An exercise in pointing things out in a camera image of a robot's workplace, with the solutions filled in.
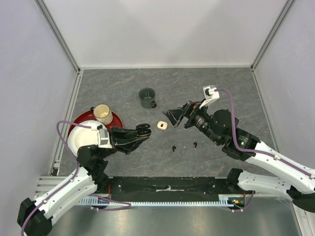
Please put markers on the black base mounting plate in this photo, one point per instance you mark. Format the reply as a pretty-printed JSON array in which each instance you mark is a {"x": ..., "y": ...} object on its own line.
[{"x": 166, "y": 189}]

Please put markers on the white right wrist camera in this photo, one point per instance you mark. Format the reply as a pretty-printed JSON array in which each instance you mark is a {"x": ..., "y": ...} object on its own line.
[{"x": 210, "y": 94}]

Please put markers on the white slotted cable duct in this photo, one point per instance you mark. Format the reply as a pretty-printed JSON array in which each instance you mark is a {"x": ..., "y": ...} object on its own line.
[{"x": 223, "y": 201}]

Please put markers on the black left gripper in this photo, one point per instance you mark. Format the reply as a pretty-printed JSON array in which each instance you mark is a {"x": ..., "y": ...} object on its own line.
[{"x": 125, "y": 139}]

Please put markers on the black earbuds charging case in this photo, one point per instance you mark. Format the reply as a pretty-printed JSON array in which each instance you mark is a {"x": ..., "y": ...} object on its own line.
[{"x": 143, "y": 130}]

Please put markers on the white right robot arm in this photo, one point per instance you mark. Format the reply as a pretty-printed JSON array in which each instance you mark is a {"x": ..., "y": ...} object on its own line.
[{"x": 290, "y": 179}]

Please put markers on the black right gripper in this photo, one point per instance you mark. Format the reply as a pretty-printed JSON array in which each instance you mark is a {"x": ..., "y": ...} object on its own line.
[{"x": 175, "y": 115}]

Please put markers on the dark green mug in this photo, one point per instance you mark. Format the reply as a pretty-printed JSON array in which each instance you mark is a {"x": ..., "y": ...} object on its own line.
[{"x": 147, "y": 98}]

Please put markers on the beige earbuds charging case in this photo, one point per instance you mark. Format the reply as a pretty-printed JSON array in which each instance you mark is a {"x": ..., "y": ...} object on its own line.
[{"x": 162, "y": 125}]

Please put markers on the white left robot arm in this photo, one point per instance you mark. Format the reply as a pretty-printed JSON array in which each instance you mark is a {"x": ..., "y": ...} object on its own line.
[{"x": 36, "y": 217}]

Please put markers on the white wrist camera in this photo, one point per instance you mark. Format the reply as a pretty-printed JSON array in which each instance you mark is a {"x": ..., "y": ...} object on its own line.
[
  {"x": 103, "y": 137},
  {"x": 210, "y": 94}
]

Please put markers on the white ceramic plate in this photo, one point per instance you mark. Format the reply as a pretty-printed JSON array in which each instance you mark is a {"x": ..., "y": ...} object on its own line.
[{"x": 80, "y": 136}]

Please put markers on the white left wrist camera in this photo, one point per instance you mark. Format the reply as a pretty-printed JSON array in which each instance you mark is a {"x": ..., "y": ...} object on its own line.
[{"x": 103, "y": 137}]

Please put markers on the beige ceramic cup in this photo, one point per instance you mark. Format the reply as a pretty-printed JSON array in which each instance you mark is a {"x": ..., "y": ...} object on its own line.
[{"x": 103, "y": 114}]

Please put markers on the red round tray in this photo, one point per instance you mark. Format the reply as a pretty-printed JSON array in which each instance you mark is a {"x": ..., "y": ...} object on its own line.
[{"x": 88, "y": 115}]

